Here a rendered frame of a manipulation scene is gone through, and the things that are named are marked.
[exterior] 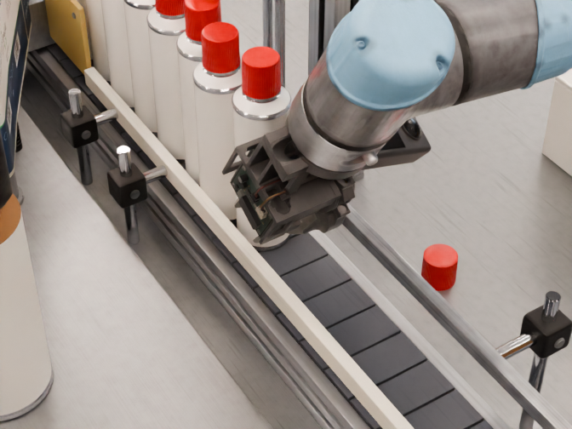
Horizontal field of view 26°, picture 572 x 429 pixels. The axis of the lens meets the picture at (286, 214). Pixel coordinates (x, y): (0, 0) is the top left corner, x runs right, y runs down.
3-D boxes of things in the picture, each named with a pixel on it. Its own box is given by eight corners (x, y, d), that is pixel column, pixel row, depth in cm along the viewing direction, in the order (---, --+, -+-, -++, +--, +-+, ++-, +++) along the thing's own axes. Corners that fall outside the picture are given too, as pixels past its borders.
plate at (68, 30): (48, 37, 140) (38, -33, 134) (54, 34, 141) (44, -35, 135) (87, 81, 134) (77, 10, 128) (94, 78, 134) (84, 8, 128)
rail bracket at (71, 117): (68, 179, 132) (54, 88, 124) (121, 158, 135) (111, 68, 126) (81, 196, 130) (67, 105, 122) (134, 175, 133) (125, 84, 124)
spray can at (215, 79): (190, 212, 121) (178, 37, 107) (220, 182, 124) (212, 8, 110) (234, 231, 119) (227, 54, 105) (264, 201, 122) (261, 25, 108)
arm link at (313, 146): (368, 45, 92) (421, 138, 91) (349, 73, 96) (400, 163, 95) (283, 77, 89) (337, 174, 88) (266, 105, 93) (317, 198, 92)
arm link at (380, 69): (489, 68, 81) (376, 97, 78) (426, 137, 91) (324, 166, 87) (441, -35, 83) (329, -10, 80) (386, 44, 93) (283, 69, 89)
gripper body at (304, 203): (218, 171, 103) (253, 109, 93) (304, 137, 107) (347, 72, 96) (260, 251, 102) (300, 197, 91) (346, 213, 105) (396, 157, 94)
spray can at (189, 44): (189, 156, 127) (178, -17, 113) (240, 159, 127) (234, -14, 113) (182, 190, 123) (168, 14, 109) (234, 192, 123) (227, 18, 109)
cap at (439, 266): (456, 267, 122) (459, 243, 120) (454, 292, 120) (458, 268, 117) (421, 264, 123) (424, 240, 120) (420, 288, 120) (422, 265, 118)
